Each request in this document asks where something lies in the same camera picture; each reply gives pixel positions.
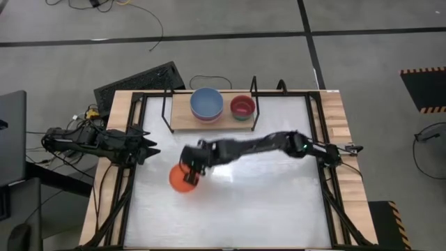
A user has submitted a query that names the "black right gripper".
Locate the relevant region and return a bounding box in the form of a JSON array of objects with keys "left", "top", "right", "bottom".
[{"left": 179, "top": 139, "right": 214, "bottom": 185}]

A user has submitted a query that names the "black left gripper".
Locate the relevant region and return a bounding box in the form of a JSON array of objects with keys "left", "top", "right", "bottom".
[{"left": 122, "top": 129, "right": 162, "bottom": 165}]

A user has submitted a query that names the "orange plastic bowl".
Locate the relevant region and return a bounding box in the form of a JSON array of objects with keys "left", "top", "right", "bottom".
[{"left": 169, "top": 163, "right": 201, "bottom": 194}]

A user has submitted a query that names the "purple plastic bowl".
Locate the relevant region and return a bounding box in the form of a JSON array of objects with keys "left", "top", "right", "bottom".
[{"left": 191, "top": 111, "right": 224, "bottom": 124}]

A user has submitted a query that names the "blue plastic bowl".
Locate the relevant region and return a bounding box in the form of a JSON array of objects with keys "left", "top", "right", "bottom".
[{"left": 190, "top": 86, "right": 224, "bottom": 119}]

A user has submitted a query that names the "pink translucent plastic bowl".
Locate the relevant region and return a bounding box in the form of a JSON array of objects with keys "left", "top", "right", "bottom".
[{"left": 229, "top": 94, "right": 256, "bottom": 118}]

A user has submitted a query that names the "wooden shelf with black legs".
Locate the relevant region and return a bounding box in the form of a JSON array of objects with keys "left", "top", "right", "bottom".
[{"left": 161, "top": 76, "right": 261, "bottom": 135}]

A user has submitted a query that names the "grey laptop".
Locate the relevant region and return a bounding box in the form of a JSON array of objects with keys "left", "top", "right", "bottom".
[{"left": 0, "top": 90, "right": 27, "bottom": 188}]

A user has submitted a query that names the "black computer mouse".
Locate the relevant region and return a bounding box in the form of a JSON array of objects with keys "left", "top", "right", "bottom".
[{"left": 6, "top": 222, "right": 33, "bottom": 251}]

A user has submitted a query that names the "black yellow-striped floor mat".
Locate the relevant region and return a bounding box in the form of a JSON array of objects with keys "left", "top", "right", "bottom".
[
  {"left": 368, "top": 201, "right": 413, "bottom": 251},
  {"left": 399, "top": 66, "right": 446, "bottom": 114}
]

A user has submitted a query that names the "grey floor device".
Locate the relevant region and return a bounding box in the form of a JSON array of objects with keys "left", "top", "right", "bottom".
[{"left": 414, "top": 121, "right": 446, "bottom": 143}]

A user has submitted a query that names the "black cable loop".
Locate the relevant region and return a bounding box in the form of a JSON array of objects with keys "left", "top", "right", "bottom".
[{"left": 190, "top": 75, "right": 233, "bottom": 90}]

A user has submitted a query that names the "black floor cable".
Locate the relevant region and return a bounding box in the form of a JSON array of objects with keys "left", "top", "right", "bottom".
[{"left": 45, "top": 0, "right": 164, "bottom": 52}]

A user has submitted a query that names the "black curved bracket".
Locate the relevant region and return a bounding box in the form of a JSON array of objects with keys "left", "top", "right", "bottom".
[{"left": 276, "top": 79, "right": 290, "bottom": 95}]

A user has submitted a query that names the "black metal table frame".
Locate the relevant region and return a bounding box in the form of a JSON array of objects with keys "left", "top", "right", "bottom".
[{"left": 79, "top": 89, "right": 377, "bottom": 250}]

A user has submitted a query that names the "silver mounting bracket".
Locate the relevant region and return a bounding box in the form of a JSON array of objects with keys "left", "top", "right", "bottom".
[{"left": 338, "top": 142, "right": 363, "bottom": 155}]

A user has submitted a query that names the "thin black cable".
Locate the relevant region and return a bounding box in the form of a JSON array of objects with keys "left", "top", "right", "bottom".
[{"left": 412, "top": 121, "right": 446, "bottom": 181}]

